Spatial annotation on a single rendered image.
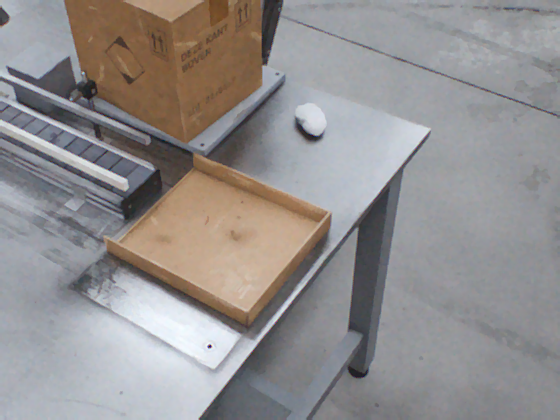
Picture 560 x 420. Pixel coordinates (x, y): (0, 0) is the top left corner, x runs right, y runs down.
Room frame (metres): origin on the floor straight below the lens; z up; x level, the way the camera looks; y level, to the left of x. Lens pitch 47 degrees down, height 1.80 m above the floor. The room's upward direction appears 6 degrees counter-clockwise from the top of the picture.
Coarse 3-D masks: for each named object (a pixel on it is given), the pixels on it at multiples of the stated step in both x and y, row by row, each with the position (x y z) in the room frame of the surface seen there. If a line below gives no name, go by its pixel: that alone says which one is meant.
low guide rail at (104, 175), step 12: (0, 120) 1.19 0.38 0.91; (12, 132) 1.16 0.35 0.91; (24, 132) 1.15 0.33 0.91; (36, 144) 1.12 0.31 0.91; (48, 144) 1.11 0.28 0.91; (60, 156) 1.08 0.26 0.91; (72, 156) 1.06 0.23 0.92; (84, 168) 1.04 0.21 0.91; (96, 168) 1.03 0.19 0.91; (108, 180) 1.00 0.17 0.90; (120, 180) 0.99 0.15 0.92
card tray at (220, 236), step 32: (192, 192) 1.02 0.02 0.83; (224, 192) 1.01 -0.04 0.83; (256, 192) 1.00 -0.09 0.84; (288, 192) 0.96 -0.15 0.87; (160, 224) 0.95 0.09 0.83; (192, 224) 0.94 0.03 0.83; (224, 224) 0.93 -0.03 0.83; (256, 224) 0.92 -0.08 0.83; (288, 224) 0.92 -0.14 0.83; (320, 224) 0.87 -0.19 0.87; (128, 256) 0.86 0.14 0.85; (160, 256) 0.87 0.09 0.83; (192, 256) 0.86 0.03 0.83; (224, 256) 0.86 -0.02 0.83; (256, 256) 0.85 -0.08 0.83; (288, 256) 0.84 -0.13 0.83; (192, 288) 0.77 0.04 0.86; (224, 288) 0.78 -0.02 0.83; (256, 288) 0.78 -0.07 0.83
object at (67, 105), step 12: (0, 72) 1.28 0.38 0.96; (12, 84) 1.25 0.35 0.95; (24, 84) 1.24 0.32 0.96; (48, 96) 1.19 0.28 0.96; (72, 108) 1.15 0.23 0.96; (84, 108) 1.14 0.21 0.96; (96, 120) 1.11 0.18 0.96; (108, 120) 1.10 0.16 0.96; (120, 132) 1.07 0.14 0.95; (132, 132) 1.06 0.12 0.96
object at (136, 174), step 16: (0, 112) 1.27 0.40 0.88; (16, 112) 1.26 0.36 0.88; (32, 128) 1.20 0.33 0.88; (48, 128) 1.20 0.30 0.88; (16, 144) 1.16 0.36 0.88; (64, 144) 1.15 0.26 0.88; (80, 144) 1.14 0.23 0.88; (96, 144) 1.14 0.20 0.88; (48, 160) 1.11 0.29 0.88; (96, 160) 1.09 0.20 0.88; (112, 160) 1.08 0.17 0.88; (128, 160) 1.08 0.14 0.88; (128, 176) 1.03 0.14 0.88; (144, 176) 1.03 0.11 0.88; (128, 192) 0.99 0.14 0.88
